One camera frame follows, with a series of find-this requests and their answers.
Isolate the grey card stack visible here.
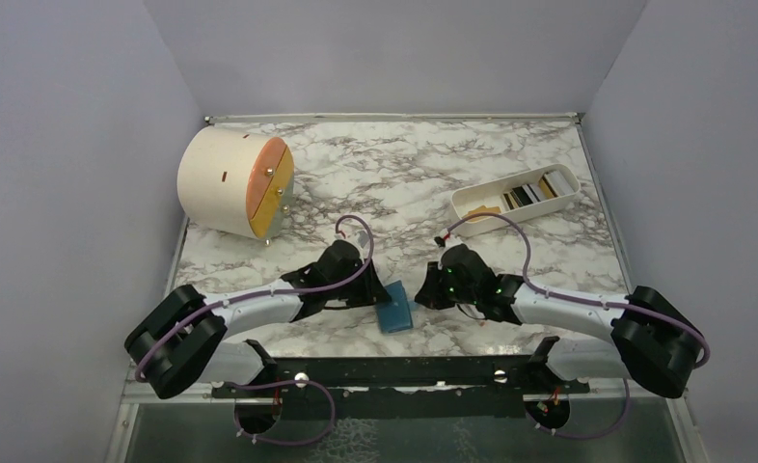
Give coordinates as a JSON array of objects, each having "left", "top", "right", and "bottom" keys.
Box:
[{"left": 501, "top": 169, "right": 580, "bottom": 210}]

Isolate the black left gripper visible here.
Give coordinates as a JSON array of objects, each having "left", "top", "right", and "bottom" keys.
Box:
[{"left": 327, "top": 259, "right": 392, "bottom": 309}]

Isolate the blue card holder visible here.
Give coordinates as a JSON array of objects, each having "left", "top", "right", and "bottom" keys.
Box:
[{"left": 375, "top": 281, "right": 414, "bottom": 335}]

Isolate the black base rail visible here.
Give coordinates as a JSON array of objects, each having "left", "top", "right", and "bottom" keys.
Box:
[{"left": 204, "top": 349, "right": 589, "bottom": 422}]

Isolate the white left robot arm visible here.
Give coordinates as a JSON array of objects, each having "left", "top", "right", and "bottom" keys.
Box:
[{"left": 123, "top": 240, "right": 392, "bottom": 399}]

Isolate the cream oblong plastic tray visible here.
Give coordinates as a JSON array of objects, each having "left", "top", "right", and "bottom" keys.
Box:
[{"left": 450, "top": 164, "right": 582, "bottom": 237}]

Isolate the cream cylinder orange lid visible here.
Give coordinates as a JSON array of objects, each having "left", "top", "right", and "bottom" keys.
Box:
[{"left": 176, "top": 125, "right": 295, "bottom": 241}]

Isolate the yellow card in tray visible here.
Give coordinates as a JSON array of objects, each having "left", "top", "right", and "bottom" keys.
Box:
[{"left": 463, "top": 205, "right": 501, "bottom": 223}]

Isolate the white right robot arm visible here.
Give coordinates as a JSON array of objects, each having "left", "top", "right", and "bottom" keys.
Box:
[{"left": 415, "top": 244, "right": 706, "bottom": 398}]

